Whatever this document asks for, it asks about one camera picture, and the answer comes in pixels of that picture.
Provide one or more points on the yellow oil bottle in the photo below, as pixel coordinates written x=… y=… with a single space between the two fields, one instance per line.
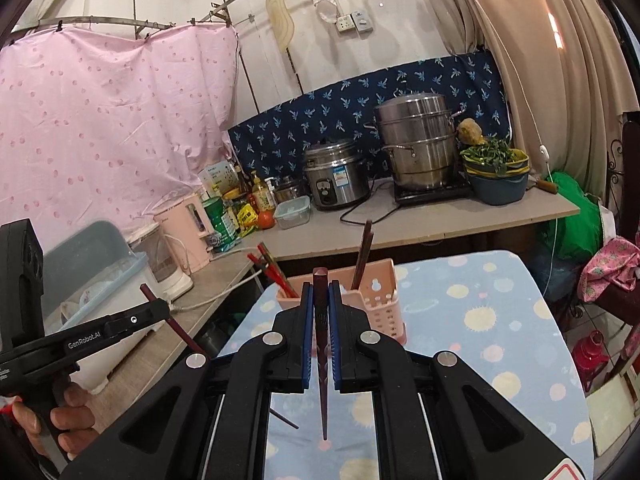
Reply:
x=261 y=195

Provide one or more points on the pink strawberry print cloth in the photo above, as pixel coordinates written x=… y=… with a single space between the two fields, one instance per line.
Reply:
x=612 y=265

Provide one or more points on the green plastic bag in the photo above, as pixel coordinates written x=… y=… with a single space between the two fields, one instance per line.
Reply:
x=570 y=225

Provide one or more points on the silver rice cooker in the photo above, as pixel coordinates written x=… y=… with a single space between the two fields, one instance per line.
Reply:
x=335 y=175

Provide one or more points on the beige curtain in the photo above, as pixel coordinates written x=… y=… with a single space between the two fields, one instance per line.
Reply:
x=575 y=85

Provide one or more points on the wooden counter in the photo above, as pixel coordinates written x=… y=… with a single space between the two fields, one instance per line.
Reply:
x=450 y=220

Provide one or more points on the white carton box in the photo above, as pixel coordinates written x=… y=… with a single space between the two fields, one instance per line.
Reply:
x=217 y=176

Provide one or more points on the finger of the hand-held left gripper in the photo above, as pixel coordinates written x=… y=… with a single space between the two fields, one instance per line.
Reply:
x=142 y=316

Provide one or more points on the glass food container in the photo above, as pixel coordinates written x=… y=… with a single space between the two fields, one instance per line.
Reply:
x=292 y=213

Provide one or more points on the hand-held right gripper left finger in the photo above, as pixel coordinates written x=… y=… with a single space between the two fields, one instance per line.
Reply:
x=305 y=350

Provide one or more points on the white dish cabinet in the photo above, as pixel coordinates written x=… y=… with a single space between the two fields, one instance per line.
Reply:
x=95 y=285

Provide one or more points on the green tin can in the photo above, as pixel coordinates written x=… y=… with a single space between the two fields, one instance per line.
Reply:
x=220 y=225

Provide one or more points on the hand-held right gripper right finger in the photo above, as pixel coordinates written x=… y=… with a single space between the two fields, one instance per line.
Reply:
x=336 y=350

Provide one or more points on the small steel pot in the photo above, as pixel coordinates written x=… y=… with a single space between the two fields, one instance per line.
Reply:
x=287 y=190

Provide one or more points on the pink electric kettle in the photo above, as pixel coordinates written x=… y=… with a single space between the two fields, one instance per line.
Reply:
x=185 y=232

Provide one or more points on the black induction cooker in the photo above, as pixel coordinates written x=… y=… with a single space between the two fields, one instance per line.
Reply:
x=435 y=194

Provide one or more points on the brown loofah sponge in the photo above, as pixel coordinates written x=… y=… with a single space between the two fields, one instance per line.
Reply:
x=470 y=130

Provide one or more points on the blue planet print tablecloth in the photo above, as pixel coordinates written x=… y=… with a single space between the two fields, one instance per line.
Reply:
x=475 y=320

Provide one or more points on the red plastic object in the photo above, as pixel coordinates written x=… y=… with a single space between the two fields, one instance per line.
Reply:
x=590 y=355

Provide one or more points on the red tomato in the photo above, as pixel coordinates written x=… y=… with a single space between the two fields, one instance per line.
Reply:
x=265 y=219

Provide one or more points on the stainless steel steamer pot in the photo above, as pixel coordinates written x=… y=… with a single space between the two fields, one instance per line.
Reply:
x=420 y=145

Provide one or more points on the pink perforated utensil holder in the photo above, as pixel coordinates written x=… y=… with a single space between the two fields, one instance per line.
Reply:
x=380 y=305

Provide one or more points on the hanging wooden cutting board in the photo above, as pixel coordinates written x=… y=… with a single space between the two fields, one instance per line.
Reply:
x=280 y=15

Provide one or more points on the white blender jug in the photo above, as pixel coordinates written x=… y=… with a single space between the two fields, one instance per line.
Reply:
x=160 y=265

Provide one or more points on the bright red chopstick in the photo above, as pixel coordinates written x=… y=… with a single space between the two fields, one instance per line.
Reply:
x=275 y=267
x=265 y=272

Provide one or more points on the dark sauce bottle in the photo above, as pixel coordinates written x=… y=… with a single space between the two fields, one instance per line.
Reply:
x=242 y=181

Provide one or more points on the pink dotted curtain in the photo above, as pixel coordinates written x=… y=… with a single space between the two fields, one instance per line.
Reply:
x=100 y=120

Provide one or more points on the dark red chopstick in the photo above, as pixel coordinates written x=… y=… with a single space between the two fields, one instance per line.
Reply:
x=175 y=325
x=361 y=255
x=276 y=262
x=320 y=285

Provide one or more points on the green leafy vegetables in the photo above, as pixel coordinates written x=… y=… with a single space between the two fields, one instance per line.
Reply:
x=487 y=152

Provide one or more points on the white wall outlet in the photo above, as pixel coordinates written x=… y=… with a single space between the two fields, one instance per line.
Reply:
x=352 y=22

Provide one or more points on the metal curtain rail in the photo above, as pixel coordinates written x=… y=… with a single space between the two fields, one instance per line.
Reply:
x=100 y=20

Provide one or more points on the person's left hand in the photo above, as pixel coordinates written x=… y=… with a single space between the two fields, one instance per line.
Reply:
x=80 y=410

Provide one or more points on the yellow snack packet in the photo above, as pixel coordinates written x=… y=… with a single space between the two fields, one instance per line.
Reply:
x=247 y=216

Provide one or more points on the navy floral cloth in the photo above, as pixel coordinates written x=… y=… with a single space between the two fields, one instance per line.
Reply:
x=350 y=95

